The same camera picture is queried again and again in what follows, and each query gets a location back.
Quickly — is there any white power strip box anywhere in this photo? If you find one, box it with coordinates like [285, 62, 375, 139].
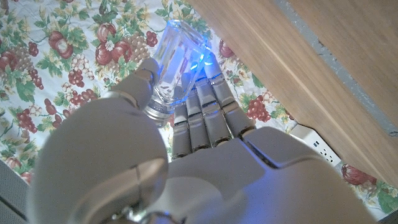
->
[289, 123, 343, 168]

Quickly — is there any fruit print backdrop cloth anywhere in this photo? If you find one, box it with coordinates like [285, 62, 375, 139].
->
[0, 0, 398, 215]

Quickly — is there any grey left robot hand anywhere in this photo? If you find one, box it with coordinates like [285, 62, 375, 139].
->
[26, 52, 379, 224]

